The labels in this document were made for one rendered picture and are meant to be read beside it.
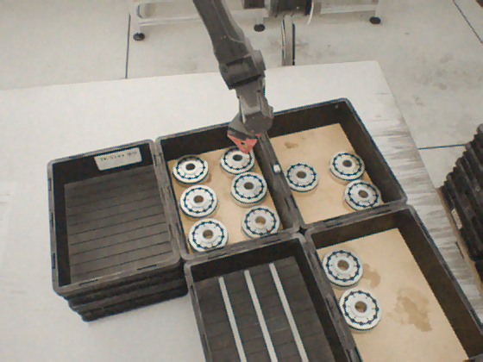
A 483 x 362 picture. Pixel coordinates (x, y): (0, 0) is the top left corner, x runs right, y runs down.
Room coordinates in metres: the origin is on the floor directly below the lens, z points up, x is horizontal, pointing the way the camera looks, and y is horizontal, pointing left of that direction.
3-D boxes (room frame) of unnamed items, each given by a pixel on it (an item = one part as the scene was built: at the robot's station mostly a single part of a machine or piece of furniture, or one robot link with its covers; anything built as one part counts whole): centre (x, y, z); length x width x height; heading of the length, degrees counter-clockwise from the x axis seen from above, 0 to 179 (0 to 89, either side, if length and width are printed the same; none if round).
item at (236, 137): (0.68, -0.01, 1.10); 0.07 x 0.07 x 0.09; 60
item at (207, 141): (0.67, 0.05, 0.87); 0.40 x 0.30 x 0.11; 16
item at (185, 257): (0.67, 0.05, 0.92); 0.40 x 0.30 x 0.02; 16
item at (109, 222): (0.59, 0.34, 0.87); 0.40 x 0.30 x 0.11; 16
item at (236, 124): (0.69, -0.02, 1.17); 0.10 x 0.07 x 0.07; 150
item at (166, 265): (0.59, 0.34, 0.92); 0.40 x 0.30 x 0.02; 16
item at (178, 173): (0.77, 0.15, 0.86); 0.10 x 0.10 x 0.01
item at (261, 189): (0.70, -0.02, 0.86); 0.10 x 0.10 x 0.01
